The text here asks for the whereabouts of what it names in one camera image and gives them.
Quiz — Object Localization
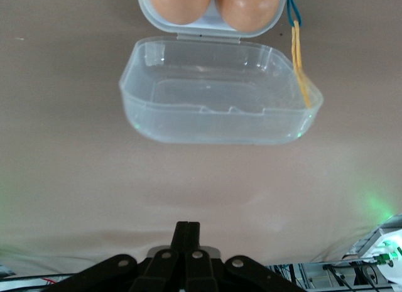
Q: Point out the blue rubber band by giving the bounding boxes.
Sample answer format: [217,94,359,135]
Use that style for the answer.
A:
[286,0,303,28]

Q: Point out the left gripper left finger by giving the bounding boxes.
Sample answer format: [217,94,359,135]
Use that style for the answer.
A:
[46,222,189,292]

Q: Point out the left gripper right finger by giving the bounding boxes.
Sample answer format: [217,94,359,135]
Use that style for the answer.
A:
[183,222,305,292]

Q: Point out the brown egg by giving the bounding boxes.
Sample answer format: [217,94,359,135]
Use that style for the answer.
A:
[217,0,281,31]
[146,0,212,24]

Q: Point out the clear plastic egg box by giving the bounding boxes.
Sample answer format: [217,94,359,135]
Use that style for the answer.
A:
[118,0,324,146]

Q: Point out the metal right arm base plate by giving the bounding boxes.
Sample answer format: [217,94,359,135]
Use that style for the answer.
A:
[345,214,402,259]

